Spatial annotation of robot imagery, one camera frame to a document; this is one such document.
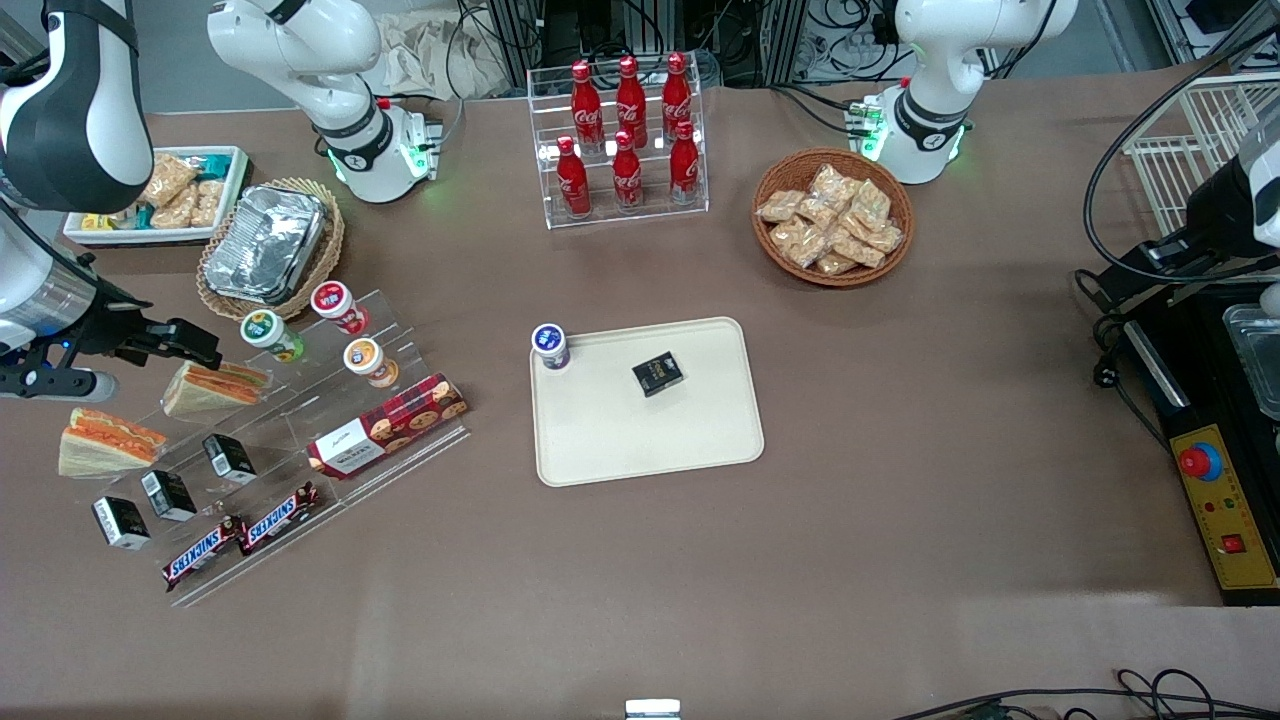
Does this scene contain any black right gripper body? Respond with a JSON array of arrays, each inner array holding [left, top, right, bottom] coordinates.
[[58, 258, 201, 367]]

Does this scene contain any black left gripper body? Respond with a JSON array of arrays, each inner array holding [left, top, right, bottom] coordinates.
[[1100, 228, 1253, 293]]

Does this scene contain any triangular sandwich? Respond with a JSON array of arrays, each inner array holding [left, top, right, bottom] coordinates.
[[161, 360, 273, 419], [57, 407, 169, 479]]

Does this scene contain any beige plastic tray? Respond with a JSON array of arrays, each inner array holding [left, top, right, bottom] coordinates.
[[530, 317, 766, 488]]

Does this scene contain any green lid yogurt cup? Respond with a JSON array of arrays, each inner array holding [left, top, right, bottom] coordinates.
[[240, 309, 305, 364]]

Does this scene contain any white plastic bin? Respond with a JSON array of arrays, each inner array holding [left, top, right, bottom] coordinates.
[[62, 146, 251, 247]]

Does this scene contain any small black box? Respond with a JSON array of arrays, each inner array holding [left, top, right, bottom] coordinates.
[[140, 469, 198, 523], [91, 496, 152, 552], [202, 433, 258, 486], [631, 351, 686, 398]]

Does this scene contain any clear acrylic stepped shelf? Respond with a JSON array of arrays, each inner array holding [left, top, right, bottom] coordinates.
[[60, 288, 471, 609]]

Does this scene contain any aluminium foil container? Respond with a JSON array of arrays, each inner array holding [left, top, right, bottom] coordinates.
[[204, 185, 331, 306]]

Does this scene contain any metal pan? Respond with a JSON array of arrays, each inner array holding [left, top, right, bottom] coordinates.
[[1222, 303, 1280, 421]]

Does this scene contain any red lid yogurt cup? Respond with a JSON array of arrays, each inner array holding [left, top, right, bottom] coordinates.
[[310, 280, 369, 337]]

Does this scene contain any black appliance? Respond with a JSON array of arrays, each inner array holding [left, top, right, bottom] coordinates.
[[1120, 285, 1280, 608]]

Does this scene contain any orange lid yogurt cup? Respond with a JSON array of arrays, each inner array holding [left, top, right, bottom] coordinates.
[[343, 337, 400, 390]]

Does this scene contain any Snickers chocolate bar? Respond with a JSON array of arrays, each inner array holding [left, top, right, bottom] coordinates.
[[238, 481, 322, 557], [162, 516, 247, 593]]

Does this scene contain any red cookie box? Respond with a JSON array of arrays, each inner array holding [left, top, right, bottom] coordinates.
[[306, 373, 469, 481]]

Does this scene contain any yellow emergency stop box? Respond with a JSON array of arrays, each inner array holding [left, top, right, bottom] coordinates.
[[1168, 423, 1280, 593]]

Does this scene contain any blue lid yogurt cup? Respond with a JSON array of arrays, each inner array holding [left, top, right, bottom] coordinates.
[[531, 323, 572, 372]]

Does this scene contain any crumpled white cloth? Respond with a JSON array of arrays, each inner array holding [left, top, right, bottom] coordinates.
[[375, 8, 511, 101]]

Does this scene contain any round wicker basket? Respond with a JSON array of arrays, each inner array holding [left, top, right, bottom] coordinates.
[[751, 148, 916, 289]]

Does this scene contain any red cola bottle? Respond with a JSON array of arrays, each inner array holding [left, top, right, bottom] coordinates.
[[669, 121, 702, 206], [611, 130, 645, 213], [662, 52, 694, 141], [616, 55, 649, 149], [571, 60, 605, 153], [556, 136, 592, 218]]

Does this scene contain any clear acrylic bottle rack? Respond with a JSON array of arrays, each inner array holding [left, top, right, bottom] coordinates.
[[527, 62, 711, 232]]

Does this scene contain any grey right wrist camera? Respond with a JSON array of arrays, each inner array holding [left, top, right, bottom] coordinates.
[[0, 368, 118, 403]]

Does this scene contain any thick black looping cable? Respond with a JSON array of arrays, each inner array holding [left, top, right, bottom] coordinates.
[[1083, 25, 1280, 286]]

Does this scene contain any black cable with plug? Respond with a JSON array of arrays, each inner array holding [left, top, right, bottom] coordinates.
[[1073, 268, 1173, 453]]

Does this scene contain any white wire rack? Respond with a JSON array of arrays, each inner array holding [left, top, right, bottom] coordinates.
[[1122, 72, 1280, 238]]

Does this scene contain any black arm base cable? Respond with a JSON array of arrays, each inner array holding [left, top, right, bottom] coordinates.
[[765, 83, 869, 136]]

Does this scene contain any aluminium frame rack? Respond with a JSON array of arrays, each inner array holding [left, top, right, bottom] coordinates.
[[485, 0, 811, 89]]

